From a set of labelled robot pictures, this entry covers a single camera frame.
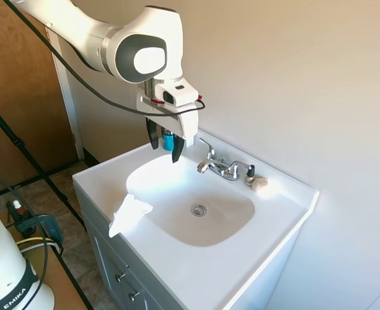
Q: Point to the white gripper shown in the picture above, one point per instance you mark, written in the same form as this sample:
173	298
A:
185	124

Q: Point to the white tissue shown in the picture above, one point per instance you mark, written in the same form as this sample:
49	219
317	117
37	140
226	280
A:
128	213

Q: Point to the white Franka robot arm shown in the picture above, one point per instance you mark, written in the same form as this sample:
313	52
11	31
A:
144	32

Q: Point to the teal jar with black lid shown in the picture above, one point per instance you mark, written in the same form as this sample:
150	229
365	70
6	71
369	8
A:
168	142

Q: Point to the small white carton box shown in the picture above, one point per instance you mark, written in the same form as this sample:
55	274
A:
190	143

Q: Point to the chrome sink drain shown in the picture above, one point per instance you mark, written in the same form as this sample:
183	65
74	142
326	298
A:
199	210

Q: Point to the small nail polish bottle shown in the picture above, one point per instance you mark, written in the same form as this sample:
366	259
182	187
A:
249	176

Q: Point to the beige seashell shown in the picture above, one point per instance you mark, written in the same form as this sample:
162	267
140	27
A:
260	184

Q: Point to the white sink vanity top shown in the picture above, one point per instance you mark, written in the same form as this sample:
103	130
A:
190	264

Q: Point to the grey vanity cabinet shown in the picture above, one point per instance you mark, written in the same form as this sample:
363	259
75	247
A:
112	258

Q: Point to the blue-grey table clamp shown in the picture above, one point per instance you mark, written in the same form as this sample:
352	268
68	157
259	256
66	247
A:
52	227

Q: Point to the silver cabinet knob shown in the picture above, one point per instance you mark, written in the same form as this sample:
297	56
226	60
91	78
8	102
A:
133	295
121	277

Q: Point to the black tripod stand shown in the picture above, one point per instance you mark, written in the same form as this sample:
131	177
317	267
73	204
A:
18	143

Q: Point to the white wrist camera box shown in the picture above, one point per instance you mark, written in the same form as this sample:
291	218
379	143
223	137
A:
180	92

